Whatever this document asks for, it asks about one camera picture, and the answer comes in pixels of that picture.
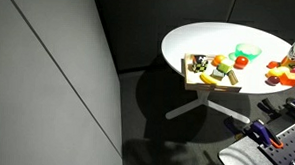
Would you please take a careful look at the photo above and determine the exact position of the yellow toy banana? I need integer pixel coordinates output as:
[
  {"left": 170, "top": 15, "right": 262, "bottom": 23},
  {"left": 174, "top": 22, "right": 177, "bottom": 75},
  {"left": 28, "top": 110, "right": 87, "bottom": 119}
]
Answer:
[{"left": 200, "top": 73, "right": 220, "bottom": 85}]

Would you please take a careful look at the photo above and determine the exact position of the yellow toy lemon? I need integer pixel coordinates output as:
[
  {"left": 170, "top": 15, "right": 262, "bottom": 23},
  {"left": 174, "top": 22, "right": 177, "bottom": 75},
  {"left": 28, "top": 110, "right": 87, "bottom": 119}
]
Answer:
[{"left": 266, "top": 66, "right": 290, "bottom": 78}]

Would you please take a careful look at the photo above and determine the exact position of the purple clamp near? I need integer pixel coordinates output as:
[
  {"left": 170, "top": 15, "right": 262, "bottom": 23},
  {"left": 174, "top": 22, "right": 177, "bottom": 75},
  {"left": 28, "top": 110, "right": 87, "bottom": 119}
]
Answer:
[{"left": 224, "top": 117, "right": 284, "bottom": 148}]

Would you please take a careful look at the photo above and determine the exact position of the green translucent bowl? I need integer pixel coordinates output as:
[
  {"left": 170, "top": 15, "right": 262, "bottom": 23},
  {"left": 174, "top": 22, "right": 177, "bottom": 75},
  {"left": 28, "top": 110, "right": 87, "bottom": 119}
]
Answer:
[{"left": 235, "top": 43, "right": 262, "bottom": 61}]

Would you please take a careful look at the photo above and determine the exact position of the black patterned soft cube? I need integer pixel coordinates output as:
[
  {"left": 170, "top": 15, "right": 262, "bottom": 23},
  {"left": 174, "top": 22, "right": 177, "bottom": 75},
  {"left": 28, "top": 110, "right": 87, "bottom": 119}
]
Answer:
[{"left": 192, "top": 55, "right": 208, "bottom": 73}]

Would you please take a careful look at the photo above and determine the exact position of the purple clamp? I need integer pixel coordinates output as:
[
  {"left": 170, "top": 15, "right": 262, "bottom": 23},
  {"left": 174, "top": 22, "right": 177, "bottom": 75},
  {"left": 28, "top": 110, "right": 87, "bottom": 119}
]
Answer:
[
  {"left": 224, "top": 117, "right": 284, "bottom": 148},
  {"left": 258, "top": 98, "right": 295, "bottom": 120}
]

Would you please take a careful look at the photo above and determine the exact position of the grey-green toy block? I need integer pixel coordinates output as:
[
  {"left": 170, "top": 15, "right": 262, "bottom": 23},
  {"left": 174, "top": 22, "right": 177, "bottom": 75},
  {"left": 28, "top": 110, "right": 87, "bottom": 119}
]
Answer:
[{"left": 211, "top": 69, "right": 225, "bottom": 81}]

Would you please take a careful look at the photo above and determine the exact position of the orange toy fruit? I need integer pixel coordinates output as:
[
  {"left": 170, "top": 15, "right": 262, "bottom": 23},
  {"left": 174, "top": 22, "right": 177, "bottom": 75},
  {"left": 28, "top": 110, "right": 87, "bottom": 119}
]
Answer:
[{"left": 211, "top": 55, "right": 225, "bottom": 67}]

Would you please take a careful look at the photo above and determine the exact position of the purple clamp far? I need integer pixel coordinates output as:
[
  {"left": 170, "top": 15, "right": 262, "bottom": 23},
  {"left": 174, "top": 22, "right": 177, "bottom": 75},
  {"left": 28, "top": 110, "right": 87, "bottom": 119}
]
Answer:
[{"left": 258, "top": 98, "right": 295, "bottom": 120}]

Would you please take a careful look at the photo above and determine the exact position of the wooden tray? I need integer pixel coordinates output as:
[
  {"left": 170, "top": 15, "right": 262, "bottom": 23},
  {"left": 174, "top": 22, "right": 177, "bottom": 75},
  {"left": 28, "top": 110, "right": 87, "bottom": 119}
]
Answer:
[{"left": 182, "top": 53, "right": 242, "bottom": 92}]

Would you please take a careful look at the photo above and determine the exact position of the white round table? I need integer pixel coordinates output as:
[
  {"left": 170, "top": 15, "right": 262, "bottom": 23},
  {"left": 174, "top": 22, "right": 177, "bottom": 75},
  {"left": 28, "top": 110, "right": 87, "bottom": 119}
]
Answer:
[{"left": 161, "top": 22, "right": 290, "bottom": 124}]

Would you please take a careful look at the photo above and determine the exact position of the green toy block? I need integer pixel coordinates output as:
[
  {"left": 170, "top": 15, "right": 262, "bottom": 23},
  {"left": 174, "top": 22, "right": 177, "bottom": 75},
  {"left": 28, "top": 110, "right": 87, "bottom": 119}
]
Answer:
[{"left": 217, "top": 63, "right": 232, "bottom": 73}]

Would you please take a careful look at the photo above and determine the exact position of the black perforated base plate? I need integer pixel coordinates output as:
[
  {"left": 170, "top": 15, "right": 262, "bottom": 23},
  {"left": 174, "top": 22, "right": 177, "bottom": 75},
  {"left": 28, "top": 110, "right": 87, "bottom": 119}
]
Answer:
[{"left": 259, "top": 124, "right": 295, "bottom": 165}]

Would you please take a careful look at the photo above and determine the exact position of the orange toy block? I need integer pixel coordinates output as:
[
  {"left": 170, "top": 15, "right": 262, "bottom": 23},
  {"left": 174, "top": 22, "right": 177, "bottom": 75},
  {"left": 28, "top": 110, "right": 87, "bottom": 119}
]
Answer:
[{"left": 280, "top": 72, "right": 295, "bottom": 86}]

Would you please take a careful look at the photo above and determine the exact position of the small red toy piece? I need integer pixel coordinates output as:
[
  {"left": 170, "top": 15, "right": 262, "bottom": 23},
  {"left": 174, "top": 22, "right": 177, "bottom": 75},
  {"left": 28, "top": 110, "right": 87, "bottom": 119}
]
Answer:
[{"left": 267, "top": 61, "right": 280, "bottom": 69}]

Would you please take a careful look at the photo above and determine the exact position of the brown toy bar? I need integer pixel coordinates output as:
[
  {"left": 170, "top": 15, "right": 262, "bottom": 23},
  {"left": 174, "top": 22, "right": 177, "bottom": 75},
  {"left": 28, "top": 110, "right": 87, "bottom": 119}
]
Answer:
[{"left": 228, "top": 70, "right": 239, "bottom": 85}]

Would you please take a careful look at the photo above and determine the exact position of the dark purple toy plum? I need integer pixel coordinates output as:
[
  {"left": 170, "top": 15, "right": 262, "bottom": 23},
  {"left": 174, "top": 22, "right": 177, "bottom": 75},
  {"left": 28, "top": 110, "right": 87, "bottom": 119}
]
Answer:
[{"left": 266, "top": 76, "right": 280, "bottom": 86}]

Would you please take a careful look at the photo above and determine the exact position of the red toy tomato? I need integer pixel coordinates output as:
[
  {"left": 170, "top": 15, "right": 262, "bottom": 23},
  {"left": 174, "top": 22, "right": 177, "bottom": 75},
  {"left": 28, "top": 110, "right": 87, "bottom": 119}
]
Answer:
[{"left": 234, "top": 56, "right": 249, "bottom": 70}]

